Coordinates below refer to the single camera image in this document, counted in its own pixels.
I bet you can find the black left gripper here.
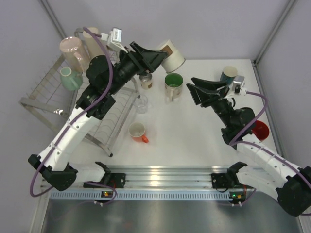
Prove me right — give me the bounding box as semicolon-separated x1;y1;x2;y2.
106;41;167;95

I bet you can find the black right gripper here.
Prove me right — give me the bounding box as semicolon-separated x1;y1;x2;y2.
187;78;234;128

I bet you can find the steel cup with cork base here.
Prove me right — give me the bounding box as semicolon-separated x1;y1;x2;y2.
157;40;186;73

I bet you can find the tall beige cup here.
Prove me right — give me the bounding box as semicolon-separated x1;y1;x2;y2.
83;27;106;60

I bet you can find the dark brown mug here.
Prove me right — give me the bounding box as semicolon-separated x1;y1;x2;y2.
252;120;270;141

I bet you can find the iridescent pink mug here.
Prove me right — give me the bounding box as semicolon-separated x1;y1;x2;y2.
59;36;90;73

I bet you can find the teal green mug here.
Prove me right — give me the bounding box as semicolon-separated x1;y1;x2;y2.
60;67;83;91

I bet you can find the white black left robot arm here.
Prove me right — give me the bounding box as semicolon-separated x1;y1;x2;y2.
28;42;168;191

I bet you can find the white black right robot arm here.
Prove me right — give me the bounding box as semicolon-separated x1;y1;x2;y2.
186;76;311;217

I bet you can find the stainless steel dish rack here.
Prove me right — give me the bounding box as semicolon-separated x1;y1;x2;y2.
19;55;139;157

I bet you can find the steel cup with brown band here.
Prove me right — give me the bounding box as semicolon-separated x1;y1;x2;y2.
139;73;153;90

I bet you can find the dark teal cup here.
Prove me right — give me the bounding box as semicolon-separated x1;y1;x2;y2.
220;66;238;83

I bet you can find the floral mug green inside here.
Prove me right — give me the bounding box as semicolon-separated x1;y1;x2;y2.
164;73;183;102

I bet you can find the clear glass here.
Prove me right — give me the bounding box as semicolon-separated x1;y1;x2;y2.
134;94;148;114

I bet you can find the orange mug white inside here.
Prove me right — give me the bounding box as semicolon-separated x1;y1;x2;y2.
128;122;149;143

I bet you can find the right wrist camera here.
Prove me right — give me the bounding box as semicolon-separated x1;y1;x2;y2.
225;75;247;99

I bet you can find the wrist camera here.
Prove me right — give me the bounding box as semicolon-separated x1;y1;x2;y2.
225;75;247;99
100;28;127;52

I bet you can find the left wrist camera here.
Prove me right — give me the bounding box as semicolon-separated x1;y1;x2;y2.
100;28;127;52

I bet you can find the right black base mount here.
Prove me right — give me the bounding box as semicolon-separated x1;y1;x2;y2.
211;165;242;192

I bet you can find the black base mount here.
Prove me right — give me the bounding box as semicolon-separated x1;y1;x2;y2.
94;162;126;188
211;165;242;192

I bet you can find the aluminium mounting rail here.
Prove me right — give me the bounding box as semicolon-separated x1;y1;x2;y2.
41;165;275;190

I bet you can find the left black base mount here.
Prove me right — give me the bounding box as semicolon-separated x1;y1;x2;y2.
94;162;126;188

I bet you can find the perforated cable duct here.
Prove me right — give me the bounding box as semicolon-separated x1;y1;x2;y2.
50;190;233;201

